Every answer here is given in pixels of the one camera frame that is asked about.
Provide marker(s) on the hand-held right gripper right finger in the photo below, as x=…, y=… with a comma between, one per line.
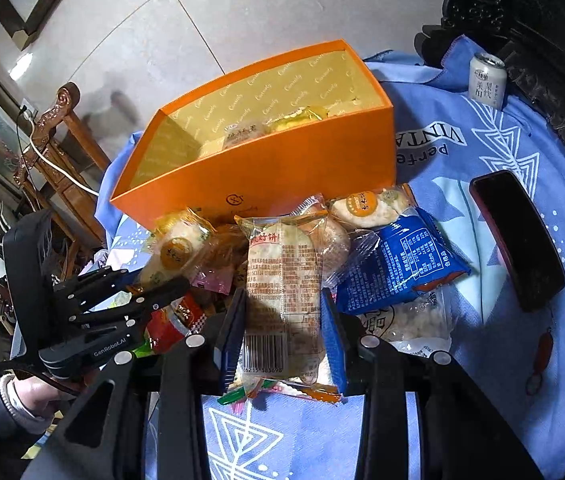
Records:
x=335, y=340

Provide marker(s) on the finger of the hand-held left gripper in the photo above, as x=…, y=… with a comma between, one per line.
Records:
x=157, y=295
x=97, y=282

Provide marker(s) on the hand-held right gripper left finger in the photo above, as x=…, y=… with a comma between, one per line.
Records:
x=230, y=330

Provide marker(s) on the pink snack packet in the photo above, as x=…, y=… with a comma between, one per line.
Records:
x=212, y=280

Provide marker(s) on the green snack packet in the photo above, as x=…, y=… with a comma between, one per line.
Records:
x=140, y=347

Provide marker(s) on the clear rice cracker packet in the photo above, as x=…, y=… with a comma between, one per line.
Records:
x=282, y=280

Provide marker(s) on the clear packet of white balls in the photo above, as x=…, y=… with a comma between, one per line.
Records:
x=412, y=320

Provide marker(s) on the clear brown bun packet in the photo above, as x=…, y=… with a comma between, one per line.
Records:
x=335, y=242

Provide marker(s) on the blue snack packet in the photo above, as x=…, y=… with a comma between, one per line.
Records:
x=402, y=260

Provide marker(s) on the orange cardboard box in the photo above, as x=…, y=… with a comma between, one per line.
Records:
x=262, y=180

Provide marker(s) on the person's left hand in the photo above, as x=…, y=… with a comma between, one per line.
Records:
x=32, y=392

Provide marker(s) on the red snack packet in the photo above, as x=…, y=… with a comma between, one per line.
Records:
x=177, y=320

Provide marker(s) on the round cake packet orange label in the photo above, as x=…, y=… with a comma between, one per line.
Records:
x=177, y=247
x=367, y=205

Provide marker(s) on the blue printed tablecloth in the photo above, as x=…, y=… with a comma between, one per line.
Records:
x=462, y=410

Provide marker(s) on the carved wooden chair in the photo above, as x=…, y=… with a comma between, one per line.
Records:
x=57, y=110

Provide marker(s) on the white round cake packet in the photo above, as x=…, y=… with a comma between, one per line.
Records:
x=242, y=135

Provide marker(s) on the red phone charm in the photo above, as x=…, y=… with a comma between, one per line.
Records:
x=542, y=355

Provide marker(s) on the black smartphone red case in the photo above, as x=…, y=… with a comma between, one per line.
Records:
x=517, y=240

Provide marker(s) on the white drink can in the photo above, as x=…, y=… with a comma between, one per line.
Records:
x=487, y=80

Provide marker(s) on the dark carved wooden furniture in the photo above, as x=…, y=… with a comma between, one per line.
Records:
x=552, y=35

